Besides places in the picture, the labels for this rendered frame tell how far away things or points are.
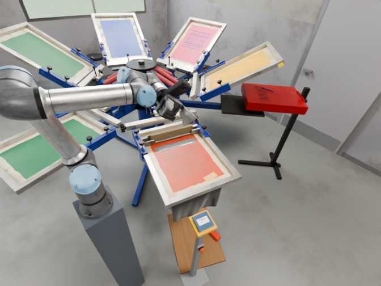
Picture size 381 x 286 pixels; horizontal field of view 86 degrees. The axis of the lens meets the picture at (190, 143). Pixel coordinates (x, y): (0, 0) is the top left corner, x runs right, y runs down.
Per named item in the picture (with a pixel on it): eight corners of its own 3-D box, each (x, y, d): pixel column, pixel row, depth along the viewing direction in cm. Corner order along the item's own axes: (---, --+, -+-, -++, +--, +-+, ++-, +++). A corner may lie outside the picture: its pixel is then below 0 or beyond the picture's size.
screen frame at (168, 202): (241, 179, 149) (242, 176, 146) (165, 209, 127) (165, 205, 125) (193, 121, 201) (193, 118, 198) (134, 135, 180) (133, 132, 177)
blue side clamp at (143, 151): (148, 158, 162) (148, 151, 157) (142, 159, 160) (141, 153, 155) (138, 135, 181) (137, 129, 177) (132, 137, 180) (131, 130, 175)
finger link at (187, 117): (193, 132, 82) (176, 118, 83) (202, 121, 81) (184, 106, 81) (191, 133, 79) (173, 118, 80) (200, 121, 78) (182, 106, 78)
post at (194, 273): (209, 281, 182) (228, 230, 119) (187, 293, 174) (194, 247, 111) (198, 256, 196) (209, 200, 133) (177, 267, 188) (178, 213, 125)
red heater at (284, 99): (291, 95, 245) (295, 85, 237) (304, 116, 210) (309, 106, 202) (240, 91, 246) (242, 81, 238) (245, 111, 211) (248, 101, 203)
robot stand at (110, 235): (126, 298, 169) (85, 230, 90) (116, 278, 179) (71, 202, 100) (145, 281, 178) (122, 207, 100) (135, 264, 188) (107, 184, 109)
